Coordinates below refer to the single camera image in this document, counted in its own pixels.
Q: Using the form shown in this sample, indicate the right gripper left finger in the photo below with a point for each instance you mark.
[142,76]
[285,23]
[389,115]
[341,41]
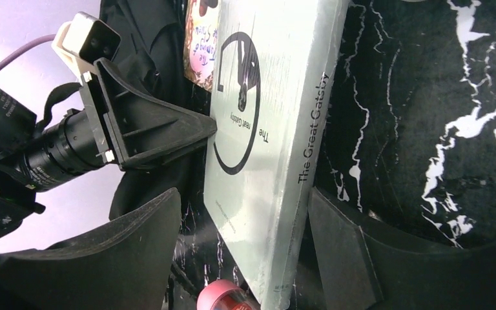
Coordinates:
[123,264]

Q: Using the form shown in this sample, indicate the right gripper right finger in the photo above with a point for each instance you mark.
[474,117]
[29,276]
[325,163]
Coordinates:
[368,264]

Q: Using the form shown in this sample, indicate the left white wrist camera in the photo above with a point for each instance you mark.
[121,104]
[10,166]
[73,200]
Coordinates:
[82,41]

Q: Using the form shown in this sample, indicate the pink pencil case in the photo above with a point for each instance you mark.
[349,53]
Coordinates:
[226,295]

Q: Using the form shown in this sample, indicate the white Great Gatsby book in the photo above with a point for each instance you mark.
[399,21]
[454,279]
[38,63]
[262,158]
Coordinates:
[273,76]

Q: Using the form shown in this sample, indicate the black student backpack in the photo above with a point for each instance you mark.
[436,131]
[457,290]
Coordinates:
[149,58]

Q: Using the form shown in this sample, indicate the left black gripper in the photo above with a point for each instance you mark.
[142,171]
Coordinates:
[135,130]

